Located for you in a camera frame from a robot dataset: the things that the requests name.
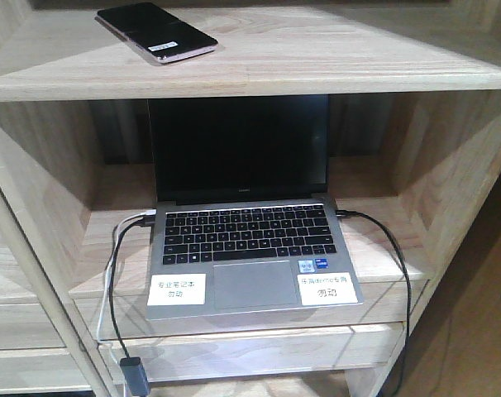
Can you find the black foldable smartphone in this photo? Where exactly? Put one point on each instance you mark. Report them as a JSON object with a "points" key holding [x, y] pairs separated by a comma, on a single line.
{"points": [[161, 35]]}

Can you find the silver laptop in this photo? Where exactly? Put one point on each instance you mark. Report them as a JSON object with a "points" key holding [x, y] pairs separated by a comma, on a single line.
{"points": [[244, 222]]}

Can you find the light wooden shelf unit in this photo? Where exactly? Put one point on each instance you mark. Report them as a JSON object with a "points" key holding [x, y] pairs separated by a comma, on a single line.
{"points": [[58, 200]]}

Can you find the grey usb hub adapter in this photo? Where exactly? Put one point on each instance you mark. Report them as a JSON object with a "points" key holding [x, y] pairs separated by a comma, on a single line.
{"points": [[135, 376]]}

